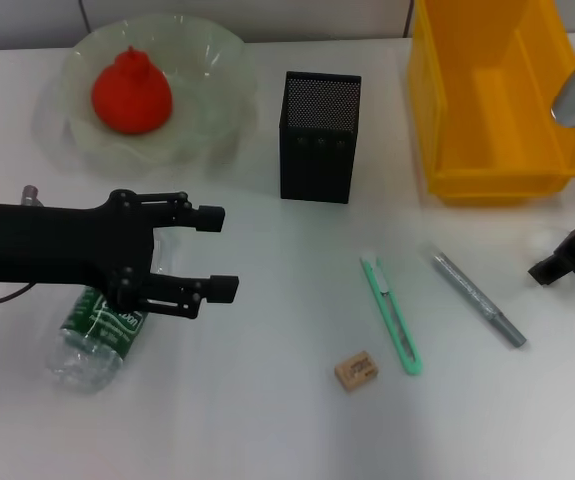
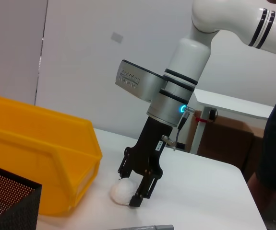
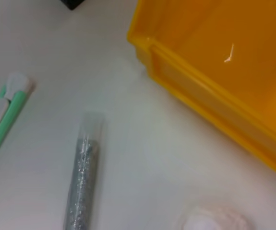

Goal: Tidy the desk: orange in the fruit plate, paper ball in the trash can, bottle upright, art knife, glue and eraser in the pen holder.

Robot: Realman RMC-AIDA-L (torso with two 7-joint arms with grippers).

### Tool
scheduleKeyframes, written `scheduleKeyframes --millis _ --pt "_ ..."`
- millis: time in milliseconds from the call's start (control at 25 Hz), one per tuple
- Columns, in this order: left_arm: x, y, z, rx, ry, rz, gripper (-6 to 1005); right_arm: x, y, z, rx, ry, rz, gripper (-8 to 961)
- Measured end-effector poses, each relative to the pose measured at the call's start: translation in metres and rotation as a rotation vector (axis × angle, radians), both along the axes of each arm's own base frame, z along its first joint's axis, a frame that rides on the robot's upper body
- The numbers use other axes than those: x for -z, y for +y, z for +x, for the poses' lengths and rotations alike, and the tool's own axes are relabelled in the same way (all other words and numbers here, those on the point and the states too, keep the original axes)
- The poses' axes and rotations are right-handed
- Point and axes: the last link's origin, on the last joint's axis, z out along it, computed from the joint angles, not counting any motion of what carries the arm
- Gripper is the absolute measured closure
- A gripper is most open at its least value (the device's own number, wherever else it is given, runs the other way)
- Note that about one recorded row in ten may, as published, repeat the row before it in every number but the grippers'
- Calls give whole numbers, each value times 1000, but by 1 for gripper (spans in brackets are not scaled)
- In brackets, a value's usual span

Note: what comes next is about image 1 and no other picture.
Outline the black mesh pen holder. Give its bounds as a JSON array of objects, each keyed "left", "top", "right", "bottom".
[{"left": 279, "top": 70, "right": 363, "bottom": 205}]

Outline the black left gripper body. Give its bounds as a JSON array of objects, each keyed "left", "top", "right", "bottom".
[{"left": 0, "top": 188, "right": 161, "bottom": 314}]

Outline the small tan eraser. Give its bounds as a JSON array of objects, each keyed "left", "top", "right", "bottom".
[{"left": 334, "top": 349, "right": 382, "bottom": 394}]

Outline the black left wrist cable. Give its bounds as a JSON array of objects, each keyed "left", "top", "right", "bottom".
[{"left": 0, "top": 282, "right": 36, "bottom": 307}]

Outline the clear water bottle green label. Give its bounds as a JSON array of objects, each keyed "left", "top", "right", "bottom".
[{"left": 44, "top": 227, "right": 181, "bottom": 396}]

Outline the grey marker pen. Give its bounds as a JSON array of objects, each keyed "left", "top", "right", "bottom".
[{"left": 429, "top": 251, "right": 527, "bottom": 350}]

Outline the yellow plastic bin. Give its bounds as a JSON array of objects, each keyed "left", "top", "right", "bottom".
[{"left": 406, "top": 0, "right": 575, "bottom": 206}]

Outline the mint green utility knife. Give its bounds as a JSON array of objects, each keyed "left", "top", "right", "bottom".
[{"left": 359, "top": 249, "right": 424, "bottom": 376}]

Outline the pale green glass fruit bowl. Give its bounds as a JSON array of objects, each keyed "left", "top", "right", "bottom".
[{"left": 36, "top": 13, "right": 261, "bottom": 176}]

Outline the red-orange toy orange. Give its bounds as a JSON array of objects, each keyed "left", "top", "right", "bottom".
[{"left": 91, "top": 45, "right": 174, "bottom": 135}]

